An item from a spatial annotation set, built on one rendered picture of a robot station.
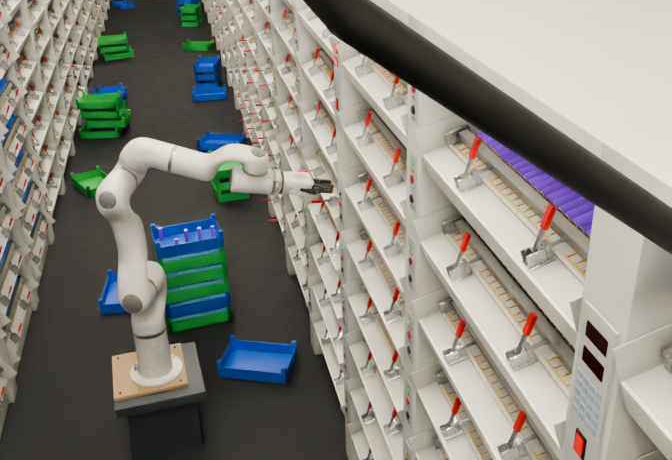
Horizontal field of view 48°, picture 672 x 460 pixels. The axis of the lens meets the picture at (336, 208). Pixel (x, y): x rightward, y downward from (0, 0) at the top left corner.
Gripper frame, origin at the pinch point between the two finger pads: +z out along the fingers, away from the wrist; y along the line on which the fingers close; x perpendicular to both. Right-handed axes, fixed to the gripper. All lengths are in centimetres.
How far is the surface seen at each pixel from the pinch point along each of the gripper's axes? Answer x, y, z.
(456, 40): -72, -107, -13
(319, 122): -12.5, 28.8, 1.5
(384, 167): -30, -58, -2
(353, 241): 7.4, -24.5, 4.9
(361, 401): 64, -31, 17
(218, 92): 102, 448, 11
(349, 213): -1.8, -24.2, 1.9
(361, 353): 45, -30, 13
